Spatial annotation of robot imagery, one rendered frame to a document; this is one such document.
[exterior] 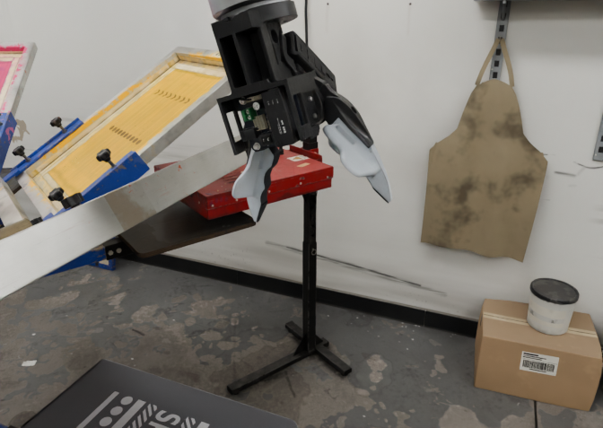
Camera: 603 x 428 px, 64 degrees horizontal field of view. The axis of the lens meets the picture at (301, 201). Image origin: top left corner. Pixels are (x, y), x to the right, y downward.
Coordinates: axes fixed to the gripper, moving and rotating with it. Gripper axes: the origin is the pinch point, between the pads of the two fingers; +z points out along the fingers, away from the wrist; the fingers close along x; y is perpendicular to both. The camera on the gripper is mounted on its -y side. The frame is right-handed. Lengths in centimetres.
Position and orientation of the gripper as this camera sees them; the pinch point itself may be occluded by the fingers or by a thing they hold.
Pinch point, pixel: (322, 211)
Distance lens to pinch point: 50.1
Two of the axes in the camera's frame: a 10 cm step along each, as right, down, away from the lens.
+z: 2.7, 9.3, 2.4
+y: -3.8, 3.3, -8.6
